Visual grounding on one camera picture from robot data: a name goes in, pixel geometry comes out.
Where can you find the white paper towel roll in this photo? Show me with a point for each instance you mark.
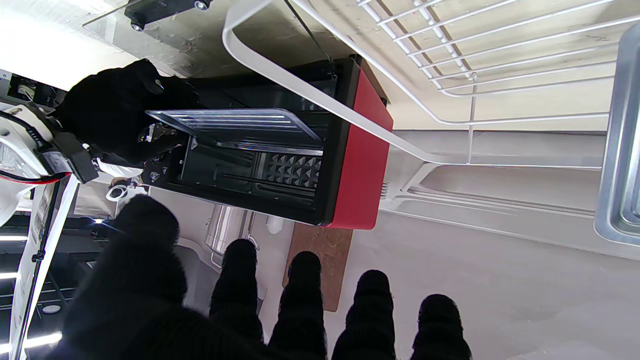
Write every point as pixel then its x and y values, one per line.
pixel 274 225

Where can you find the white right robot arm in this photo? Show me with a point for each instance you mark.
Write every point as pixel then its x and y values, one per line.
pixel 15 150

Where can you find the red black toaster oven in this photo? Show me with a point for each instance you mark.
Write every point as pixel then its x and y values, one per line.
pixel 365 150

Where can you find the brown wooden cutting board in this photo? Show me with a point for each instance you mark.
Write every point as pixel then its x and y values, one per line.
pixel 325 260

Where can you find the tall steel stock pot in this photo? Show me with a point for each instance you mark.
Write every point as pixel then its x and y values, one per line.
pixel 225 230

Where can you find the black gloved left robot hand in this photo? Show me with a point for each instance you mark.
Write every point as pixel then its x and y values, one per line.
pixel 150 310

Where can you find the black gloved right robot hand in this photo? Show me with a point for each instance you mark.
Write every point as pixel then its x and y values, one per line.
pixel 110 115

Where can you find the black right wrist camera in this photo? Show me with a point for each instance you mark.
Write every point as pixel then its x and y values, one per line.
pixel 75 160

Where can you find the steel kitchen sink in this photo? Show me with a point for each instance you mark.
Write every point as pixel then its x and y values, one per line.
pixel 500 185

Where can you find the white metal stand frame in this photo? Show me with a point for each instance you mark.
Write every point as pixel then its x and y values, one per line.
pixel 45 240

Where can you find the stack of white plates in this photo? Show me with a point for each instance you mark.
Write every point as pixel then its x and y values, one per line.
pixel 385 190

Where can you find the ribbed metal baking tray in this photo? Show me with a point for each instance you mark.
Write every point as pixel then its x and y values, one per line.
pixel 240 122
pixel 620 150

